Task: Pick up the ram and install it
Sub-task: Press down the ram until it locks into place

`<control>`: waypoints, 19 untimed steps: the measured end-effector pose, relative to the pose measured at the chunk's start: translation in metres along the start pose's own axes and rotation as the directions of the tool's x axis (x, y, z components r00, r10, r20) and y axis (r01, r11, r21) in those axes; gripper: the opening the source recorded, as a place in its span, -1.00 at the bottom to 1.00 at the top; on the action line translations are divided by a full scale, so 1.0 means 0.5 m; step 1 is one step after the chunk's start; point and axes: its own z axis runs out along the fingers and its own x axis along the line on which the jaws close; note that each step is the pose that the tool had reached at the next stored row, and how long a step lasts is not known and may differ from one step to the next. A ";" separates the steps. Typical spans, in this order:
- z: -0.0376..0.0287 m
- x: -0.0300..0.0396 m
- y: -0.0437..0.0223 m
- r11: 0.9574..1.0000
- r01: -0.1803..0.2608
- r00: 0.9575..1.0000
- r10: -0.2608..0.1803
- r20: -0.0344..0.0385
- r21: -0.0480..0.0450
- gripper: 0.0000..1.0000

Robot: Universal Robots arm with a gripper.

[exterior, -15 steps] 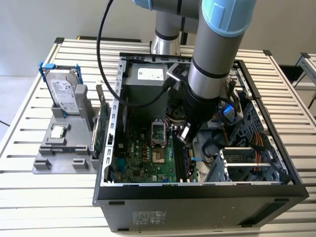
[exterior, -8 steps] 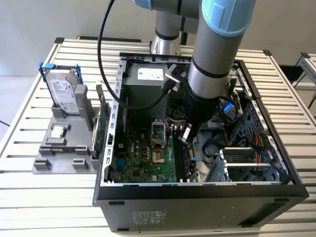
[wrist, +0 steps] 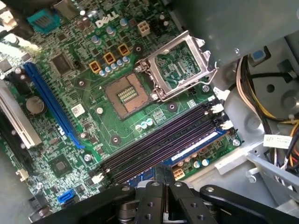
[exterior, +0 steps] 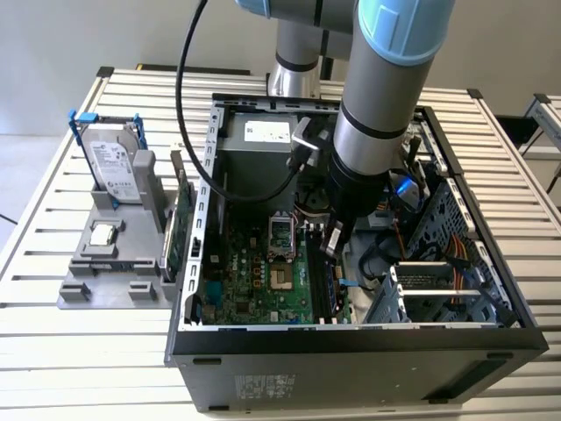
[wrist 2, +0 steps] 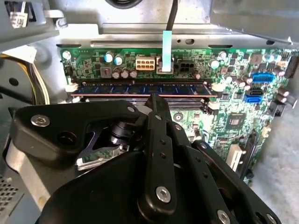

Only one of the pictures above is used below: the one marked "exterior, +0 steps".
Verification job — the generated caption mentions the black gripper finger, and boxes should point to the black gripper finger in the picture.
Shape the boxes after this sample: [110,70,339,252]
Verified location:
[321,218,352,259]

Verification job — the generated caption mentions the black RAM slot white clips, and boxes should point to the black RAM slot white clips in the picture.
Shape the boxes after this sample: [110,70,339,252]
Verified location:
[305,223,328,325]

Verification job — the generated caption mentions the black round fan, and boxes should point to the black round fan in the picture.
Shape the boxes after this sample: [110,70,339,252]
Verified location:
[300,183,329,214]

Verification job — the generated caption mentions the metal socket cover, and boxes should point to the metal socket cover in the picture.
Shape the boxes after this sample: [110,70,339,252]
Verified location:
[266,210,297,262]

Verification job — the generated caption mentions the CPU socket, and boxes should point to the CPU socket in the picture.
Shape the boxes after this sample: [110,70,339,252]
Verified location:
[267,261,295,291]

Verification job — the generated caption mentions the metal disk bay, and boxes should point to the metal disk bay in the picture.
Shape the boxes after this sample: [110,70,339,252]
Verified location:
[363,260,487,325]

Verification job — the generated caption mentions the green motherboard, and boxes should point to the green motherboard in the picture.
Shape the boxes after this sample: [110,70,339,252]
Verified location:
[199,221,354,326]

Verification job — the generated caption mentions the grey power supply unit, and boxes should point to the grey power supply unit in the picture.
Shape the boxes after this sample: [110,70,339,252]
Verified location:
[217,111,303,220]

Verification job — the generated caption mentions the black PC case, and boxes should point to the black PC case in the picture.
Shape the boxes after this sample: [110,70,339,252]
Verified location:
[164,91,550,414]

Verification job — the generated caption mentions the green graphics card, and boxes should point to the green graphics card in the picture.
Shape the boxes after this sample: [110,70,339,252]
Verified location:
[160,142,197,285]

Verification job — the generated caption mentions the black stand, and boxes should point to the black stand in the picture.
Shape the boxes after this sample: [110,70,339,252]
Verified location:
[494,114,539,155]

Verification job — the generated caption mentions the black bar yellow end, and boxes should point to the black bar yellow end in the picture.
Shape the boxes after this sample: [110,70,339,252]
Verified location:
[135,63,252,76]

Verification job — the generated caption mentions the aluminium side table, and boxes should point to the aluminium side table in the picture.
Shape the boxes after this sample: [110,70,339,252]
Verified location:
[519,91,561,194]

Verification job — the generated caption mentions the grey parts rack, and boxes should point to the grey parts rack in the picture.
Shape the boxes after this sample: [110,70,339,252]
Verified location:
[56,151,185,312]

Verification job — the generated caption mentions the silver CPU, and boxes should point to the silver CPU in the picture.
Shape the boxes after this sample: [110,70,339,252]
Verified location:
[87,224,118,246]

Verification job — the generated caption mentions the hard disk in blue carrier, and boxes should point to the hard disk in blue carrier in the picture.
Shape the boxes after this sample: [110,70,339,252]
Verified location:
[67,111,148,210]

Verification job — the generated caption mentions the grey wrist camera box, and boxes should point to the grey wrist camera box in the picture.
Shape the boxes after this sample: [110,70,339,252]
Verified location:
[389,173,427,214]

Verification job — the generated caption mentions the thin orange wire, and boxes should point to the thin orange wire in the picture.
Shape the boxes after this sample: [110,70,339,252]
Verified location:
[393,218,407,264]

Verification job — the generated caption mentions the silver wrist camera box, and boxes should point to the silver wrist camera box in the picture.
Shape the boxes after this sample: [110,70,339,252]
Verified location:
[290,115,330,168]

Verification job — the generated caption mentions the thick black camera cable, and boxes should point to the thick black camera cable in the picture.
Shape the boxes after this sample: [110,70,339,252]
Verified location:
[174,0,316,203]

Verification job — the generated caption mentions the orange yellow wire bundle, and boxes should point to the orange yellow wire bundle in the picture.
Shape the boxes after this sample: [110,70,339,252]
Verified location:
[442,233,473,308]

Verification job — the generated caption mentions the black flat cable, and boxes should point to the black flat cable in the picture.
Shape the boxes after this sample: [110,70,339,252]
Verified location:
[446,257,516,328]

